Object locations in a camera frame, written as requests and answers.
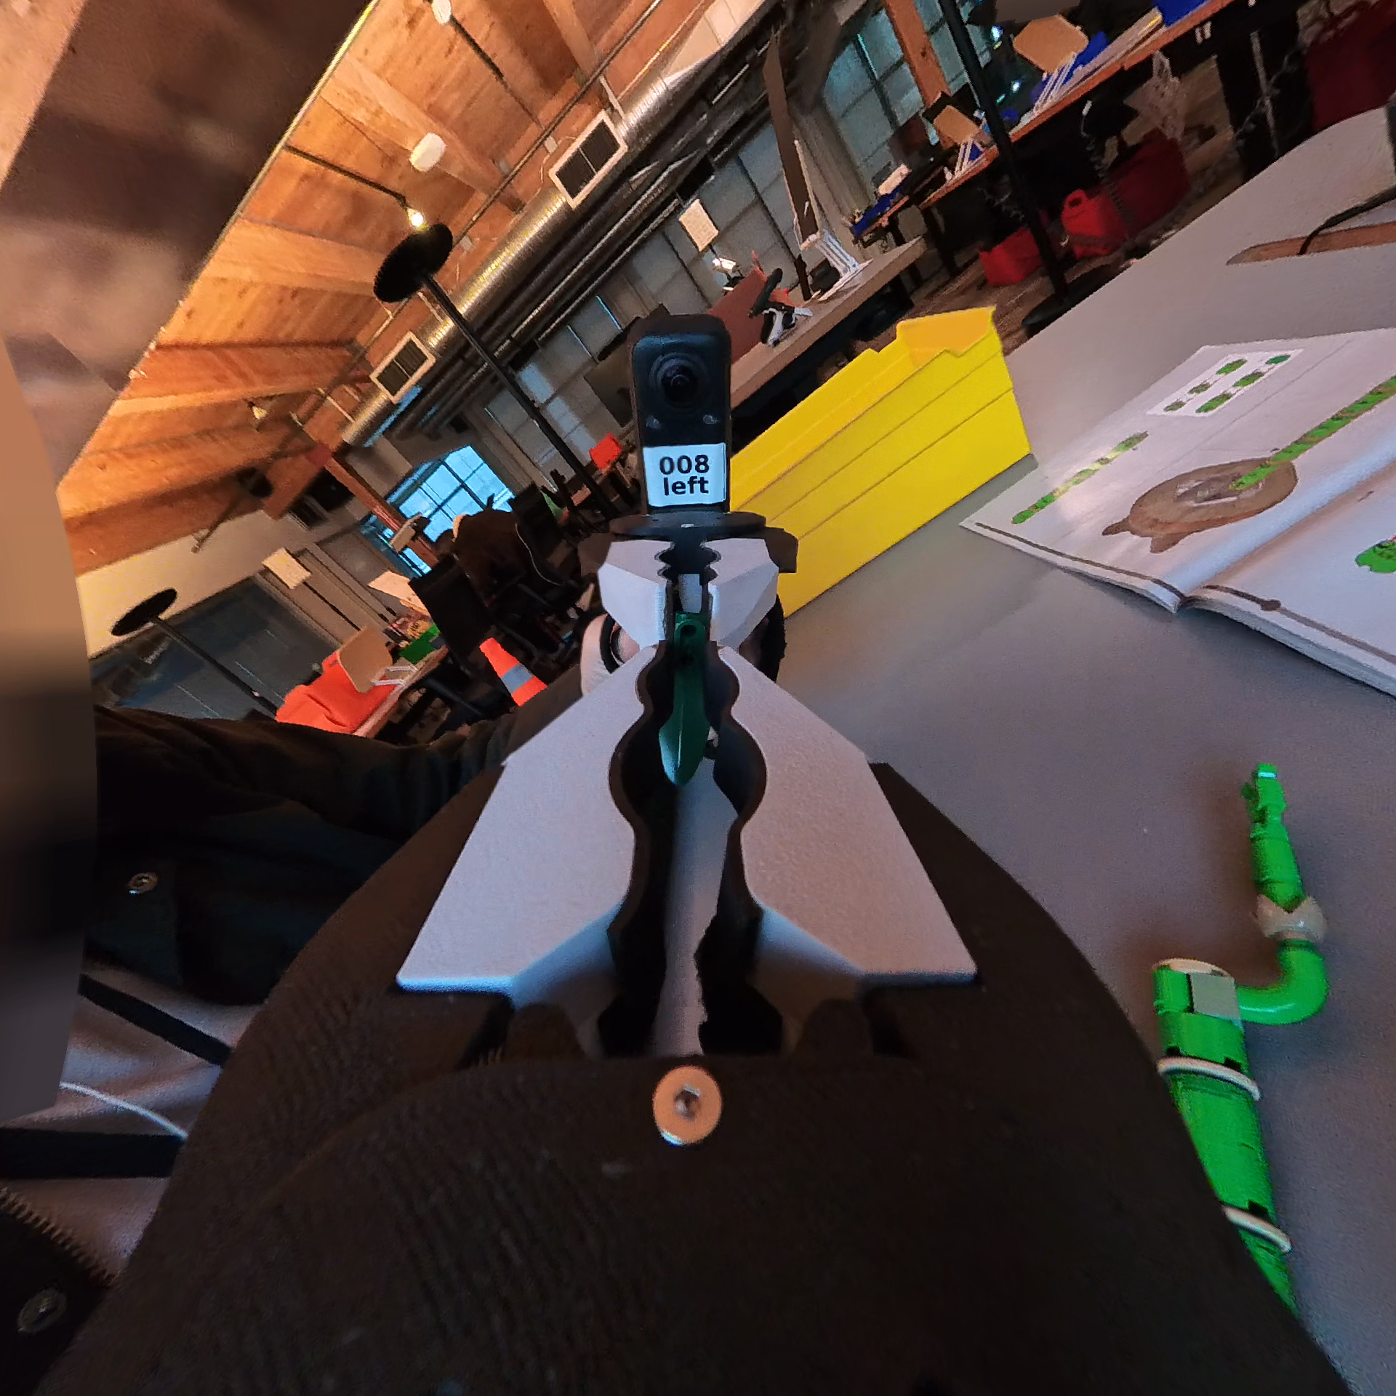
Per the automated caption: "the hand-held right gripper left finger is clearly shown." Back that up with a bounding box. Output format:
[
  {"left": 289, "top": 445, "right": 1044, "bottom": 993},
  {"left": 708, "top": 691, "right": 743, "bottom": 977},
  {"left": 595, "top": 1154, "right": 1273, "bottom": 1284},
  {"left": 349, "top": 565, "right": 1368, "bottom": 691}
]
[{"left": 395, "top": 643, "right": 666, "bottom": 1053}]

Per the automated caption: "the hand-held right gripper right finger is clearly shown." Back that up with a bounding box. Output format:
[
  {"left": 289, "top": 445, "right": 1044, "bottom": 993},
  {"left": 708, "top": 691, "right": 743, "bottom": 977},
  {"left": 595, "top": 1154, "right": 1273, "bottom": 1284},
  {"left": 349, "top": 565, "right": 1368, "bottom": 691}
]
[{"left": 698, "top": 643, "right": 977, "bottom": 1055}]

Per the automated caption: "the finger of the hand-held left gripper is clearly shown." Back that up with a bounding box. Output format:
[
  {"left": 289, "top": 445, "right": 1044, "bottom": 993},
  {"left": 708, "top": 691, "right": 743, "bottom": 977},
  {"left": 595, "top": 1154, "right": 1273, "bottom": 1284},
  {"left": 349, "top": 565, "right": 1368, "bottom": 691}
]
[
  {"left": 598, "top": 541, "right": 683, "bottom": 658},
  {"left": 700, "top": 540, "right": 783, "bottom": 649}
]

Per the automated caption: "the green toy leaf piece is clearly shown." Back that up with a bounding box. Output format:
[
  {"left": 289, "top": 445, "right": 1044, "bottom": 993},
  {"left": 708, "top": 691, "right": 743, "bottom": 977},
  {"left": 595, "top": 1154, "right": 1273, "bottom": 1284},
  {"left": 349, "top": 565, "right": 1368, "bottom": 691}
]
[{"left": 656, "top": 609, "right": 716, "bottom": 786}]

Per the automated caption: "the stack of yellow bins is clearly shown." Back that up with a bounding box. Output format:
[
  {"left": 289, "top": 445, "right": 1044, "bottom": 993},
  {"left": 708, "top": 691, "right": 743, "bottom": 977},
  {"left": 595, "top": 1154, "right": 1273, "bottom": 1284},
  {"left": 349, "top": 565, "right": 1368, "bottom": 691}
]
[{"left": 728, "top": 307, "right": 1034, "bottom": 618}]

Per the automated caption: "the green toy bamboo stalk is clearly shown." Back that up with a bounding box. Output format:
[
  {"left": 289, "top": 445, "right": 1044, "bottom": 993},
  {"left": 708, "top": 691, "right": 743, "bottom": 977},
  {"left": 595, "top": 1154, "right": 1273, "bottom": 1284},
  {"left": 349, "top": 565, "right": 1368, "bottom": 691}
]
[{"left": 1153, "top": 762, "right": 1331, "bottom": 1312}]

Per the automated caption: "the person's left forearm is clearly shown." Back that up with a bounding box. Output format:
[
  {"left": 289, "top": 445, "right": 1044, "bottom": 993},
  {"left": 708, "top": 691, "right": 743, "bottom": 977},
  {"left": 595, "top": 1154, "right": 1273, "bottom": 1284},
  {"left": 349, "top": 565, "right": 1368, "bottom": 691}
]
[{"left": 93, "top": 654, "right": 611, "bottom": 862}]

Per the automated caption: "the grey desk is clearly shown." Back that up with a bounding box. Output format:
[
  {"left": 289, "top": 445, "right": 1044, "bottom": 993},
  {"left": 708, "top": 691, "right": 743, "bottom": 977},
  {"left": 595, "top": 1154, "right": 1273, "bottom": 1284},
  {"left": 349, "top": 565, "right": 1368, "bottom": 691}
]
[{"left": 763, "top": 109, "right": 1396, "bottom": 1396}]

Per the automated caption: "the black and white handheld device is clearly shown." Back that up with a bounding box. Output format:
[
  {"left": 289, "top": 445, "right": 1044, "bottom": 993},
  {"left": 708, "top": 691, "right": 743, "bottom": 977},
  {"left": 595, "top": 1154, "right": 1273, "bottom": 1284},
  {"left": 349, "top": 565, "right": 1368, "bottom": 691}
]
[{"left": 753, "top": 267, "right": 814, "bottom": 345}]

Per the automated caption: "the orange traffic cone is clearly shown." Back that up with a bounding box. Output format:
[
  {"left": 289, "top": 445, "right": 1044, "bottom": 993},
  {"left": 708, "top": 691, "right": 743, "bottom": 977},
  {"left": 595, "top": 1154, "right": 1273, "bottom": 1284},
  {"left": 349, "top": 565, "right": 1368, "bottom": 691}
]
[{"left": 480, "top": 638, "right": 547, "bottom": 709}]

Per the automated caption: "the grey background table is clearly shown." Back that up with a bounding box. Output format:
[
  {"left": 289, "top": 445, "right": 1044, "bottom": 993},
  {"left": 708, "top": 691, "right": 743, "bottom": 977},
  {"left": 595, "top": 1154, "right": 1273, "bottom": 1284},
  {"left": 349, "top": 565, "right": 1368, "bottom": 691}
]
[{"left": 724, "top": 234, "right": 929, "bottom": 412}]

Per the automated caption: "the white air vent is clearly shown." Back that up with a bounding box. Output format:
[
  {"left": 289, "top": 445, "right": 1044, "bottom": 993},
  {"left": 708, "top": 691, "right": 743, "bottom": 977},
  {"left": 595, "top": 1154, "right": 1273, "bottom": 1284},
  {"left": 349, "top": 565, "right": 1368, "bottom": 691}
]
[{"left": 548, "top": 109, "right": 631, "bottom": 209}]

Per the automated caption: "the black floor lamp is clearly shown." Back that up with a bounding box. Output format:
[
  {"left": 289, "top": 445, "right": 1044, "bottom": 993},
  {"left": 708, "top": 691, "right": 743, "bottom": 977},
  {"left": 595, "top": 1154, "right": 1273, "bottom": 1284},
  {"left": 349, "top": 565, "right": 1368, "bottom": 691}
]
[
  {"left": 372, "top": 222, "right": 615, "bottom": 520},
  {"left": 936, "top": 0, "right": 1082, "bottom": 335},
  {"left": 111, "top": 586, "right": 276, "bottom": 717}
]

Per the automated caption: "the red container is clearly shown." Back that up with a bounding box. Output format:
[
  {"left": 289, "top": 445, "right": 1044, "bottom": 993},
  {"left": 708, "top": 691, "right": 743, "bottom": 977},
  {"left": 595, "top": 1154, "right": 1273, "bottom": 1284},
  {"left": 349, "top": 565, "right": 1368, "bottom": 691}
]
[
  {"left": 1303, "top": 0, "right": 1396, "bottom": 134},
  {"left": 979, "top": 224, "right": 1049, "bottom": 287},
  {"left": 1064, "top": 186, "right": 1137, "bottom": 259}
]

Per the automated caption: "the long wooden table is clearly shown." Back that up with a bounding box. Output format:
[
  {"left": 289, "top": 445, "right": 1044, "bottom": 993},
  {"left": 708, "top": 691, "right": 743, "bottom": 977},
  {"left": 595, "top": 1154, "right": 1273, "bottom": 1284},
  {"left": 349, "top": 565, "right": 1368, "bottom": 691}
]
[{"left": 851, "top": 0, "right": 1256, "bottom": 287}]

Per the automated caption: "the open instruction booklet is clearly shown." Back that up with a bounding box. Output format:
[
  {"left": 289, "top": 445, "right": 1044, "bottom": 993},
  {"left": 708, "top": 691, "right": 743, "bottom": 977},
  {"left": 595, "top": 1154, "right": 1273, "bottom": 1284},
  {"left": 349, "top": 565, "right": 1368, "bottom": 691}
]
[{"left": 959, "top": 327, "right": 1396, "bottom": 699}]

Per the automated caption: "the silver air duct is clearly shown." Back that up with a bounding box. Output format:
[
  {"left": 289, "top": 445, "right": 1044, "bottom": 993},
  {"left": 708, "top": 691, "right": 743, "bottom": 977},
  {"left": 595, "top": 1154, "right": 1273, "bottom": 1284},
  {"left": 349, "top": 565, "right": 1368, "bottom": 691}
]
[{"left": 337, "top": 43, "right": 789, "bottom": 450}]

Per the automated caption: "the black cable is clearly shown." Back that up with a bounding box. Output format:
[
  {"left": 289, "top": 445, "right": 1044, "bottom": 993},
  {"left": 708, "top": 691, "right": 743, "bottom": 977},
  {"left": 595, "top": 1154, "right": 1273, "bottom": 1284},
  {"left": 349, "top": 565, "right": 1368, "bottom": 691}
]
[{"left": 1298, "top": 186, "right": 1396, "bottom": 255}]

